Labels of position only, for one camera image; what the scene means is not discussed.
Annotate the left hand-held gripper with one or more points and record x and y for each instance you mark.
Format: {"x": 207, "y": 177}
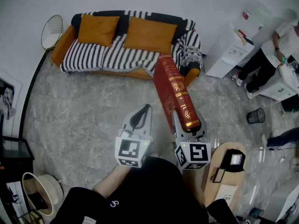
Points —
{"x": 128, "y": 148}

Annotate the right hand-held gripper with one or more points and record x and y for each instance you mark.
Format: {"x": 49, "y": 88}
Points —
{"x": 198, "y": 153}

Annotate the red gold-patterned book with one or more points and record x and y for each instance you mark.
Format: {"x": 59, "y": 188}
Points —
{"x": 172, "y": 87}

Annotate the orange sofa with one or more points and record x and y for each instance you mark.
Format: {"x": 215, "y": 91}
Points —
{"x": 58, "y": 52}

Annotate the person's left forearm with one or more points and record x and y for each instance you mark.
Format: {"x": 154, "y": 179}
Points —
{"x": 112, "y": 181}

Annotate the person's right forearm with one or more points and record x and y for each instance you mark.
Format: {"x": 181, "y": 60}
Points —
{"x": 192, "y": 185}

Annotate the black device with screen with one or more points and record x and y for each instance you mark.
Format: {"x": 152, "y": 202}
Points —
{"x": 233, "y": 160}

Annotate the black mesh waste bin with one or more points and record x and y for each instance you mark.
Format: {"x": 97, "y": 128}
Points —
{"x": 256, "y": 115}

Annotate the person's black shirt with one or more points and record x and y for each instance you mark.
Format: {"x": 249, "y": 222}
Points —
{"x": 149, "y": 195}

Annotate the white paper sheet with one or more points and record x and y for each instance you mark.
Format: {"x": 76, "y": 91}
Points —
{"x": 225, "y": 193}

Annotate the white water dispenser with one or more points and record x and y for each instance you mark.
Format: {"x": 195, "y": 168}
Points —
{"x": 222, "y": 55}

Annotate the black white striped blanket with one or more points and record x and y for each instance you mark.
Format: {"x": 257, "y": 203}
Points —
{"x": 88, "y": 55}

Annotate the large orange cushion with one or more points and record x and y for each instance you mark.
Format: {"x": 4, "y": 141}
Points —
{"x": 149, "y": 35}

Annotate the white cabinet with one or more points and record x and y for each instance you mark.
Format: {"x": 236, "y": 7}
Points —
{"x": 280, "y": 85}

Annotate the small orange cushion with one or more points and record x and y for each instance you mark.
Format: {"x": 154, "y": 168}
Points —
{"x": 98, "y": 29}

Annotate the round white mirror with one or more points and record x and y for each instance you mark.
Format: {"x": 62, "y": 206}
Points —
{"x": 44, "y": 185}

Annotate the black glass side table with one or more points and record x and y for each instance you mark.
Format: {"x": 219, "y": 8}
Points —
{"x": 14, "y": 155}

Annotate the clear water bottle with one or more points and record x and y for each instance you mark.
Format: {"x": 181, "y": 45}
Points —
{"x": 254, "y": 15}

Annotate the black white poster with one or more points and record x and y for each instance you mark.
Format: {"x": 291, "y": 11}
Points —
{"x": 7, "y": 97}

